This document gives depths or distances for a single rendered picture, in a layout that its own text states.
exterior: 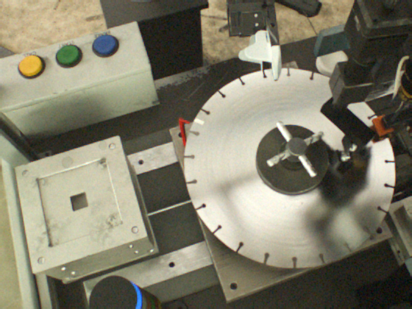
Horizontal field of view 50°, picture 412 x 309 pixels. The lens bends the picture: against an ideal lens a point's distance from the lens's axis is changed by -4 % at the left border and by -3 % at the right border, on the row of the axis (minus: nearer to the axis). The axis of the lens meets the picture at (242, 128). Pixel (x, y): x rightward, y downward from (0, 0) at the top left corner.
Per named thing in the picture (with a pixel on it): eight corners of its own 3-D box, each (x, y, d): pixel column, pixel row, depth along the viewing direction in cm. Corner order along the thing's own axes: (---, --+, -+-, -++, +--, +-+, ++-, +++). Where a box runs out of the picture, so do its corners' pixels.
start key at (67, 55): (62, 70, 82) (58, 65, 80) (58, 54, 84) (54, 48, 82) (82, 65, 83) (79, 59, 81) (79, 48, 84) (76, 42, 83)
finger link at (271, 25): (268, 57, 78) (260, 20, 82) (278, 57, 79) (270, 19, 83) (270, 40, 74) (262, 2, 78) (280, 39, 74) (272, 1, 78)
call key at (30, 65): (24, 82, 81) (20, 76, 79) (21, 64, 82) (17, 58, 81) (45, 76, 82) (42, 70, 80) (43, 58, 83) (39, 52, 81)
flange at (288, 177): (341, 158, 71) (345, 152, 68) (295, 209, 67) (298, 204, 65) (288, 113, 73) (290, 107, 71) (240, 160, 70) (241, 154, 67)
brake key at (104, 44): (98, 60, 83) (96, 54, 82) (94, 43, 85) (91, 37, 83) (119, 54, 84) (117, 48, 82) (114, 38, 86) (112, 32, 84)
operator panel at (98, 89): (30, 143, 91) (-2, 109, 77) (23, 98, 95) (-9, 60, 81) (160, 104, 96) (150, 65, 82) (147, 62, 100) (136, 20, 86)
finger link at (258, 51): (248, 82, 76) (240, 40, 80) (283, 79, 76) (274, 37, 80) (249, 71, 73) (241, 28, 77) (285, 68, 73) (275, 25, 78)
